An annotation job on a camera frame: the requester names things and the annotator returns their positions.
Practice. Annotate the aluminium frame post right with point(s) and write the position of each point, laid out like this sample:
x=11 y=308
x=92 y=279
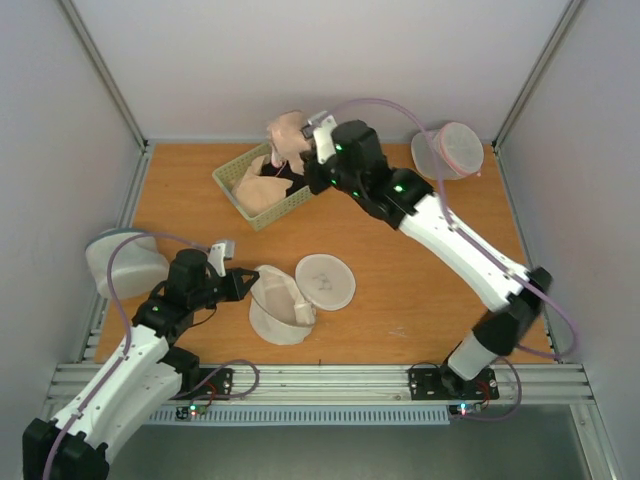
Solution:
x=551 y=47

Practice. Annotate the aluminium front rail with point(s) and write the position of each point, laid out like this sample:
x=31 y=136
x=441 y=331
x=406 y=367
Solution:
x=542 y=384

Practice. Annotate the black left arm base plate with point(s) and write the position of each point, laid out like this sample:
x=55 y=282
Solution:
x=211 y=382

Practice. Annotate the white blue-rim laundry bag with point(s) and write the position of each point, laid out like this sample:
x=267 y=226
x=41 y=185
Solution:
x=138 y=266

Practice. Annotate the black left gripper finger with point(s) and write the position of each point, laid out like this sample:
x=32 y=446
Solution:
x=245 y=276
x=243 y=288

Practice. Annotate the beige bra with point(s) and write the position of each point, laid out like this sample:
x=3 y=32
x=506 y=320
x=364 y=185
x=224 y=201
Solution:
x=287 y=141

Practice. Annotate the aluminium frame post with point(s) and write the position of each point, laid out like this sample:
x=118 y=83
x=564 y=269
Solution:
x=90 y=47
x=551 y=47

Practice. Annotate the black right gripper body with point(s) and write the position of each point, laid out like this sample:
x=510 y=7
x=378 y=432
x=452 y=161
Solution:
x=314 y=173

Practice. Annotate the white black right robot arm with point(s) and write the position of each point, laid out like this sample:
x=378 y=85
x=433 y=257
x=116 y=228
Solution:
x=348 y=157

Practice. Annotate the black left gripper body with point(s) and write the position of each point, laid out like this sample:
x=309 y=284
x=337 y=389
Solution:
x=228 y=294

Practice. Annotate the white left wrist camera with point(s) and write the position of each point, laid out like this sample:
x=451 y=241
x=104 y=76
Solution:
x=219 y=253

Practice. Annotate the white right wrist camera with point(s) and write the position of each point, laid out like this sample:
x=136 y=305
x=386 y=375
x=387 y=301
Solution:
x=319 y=128

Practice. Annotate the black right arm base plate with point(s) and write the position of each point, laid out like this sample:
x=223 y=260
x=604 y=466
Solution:
x=427 y=381

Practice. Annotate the pale green plastic basket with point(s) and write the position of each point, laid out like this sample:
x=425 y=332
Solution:
x=260 y=199

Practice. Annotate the white pink-zipper laundry bag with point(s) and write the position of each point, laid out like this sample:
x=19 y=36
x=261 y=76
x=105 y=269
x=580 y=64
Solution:
x=453 y=150

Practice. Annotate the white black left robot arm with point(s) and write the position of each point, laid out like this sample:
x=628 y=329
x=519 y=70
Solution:
x=147 y=369

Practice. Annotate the aluminium frame post left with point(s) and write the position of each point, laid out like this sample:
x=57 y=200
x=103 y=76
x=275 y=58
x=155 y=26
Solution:
x=90 y=47

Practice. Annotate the white mesh laundry bag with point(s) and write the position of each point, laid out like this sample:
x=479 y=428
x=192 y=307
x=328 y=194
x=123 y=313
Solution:
x=283 y=307

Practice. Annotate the black bra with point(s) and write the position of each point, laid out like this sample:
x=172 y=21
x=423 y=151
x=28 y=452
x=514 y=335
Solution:
x=297 y=181

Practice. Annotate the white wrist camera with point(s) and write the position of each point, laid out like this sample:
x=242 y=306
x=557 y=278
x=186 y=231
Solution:
x=219 y=253
x=319 y=128

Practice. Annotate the grey slotted cable duct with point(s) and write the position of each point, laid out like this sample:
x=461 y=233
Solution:
x=328 y=415

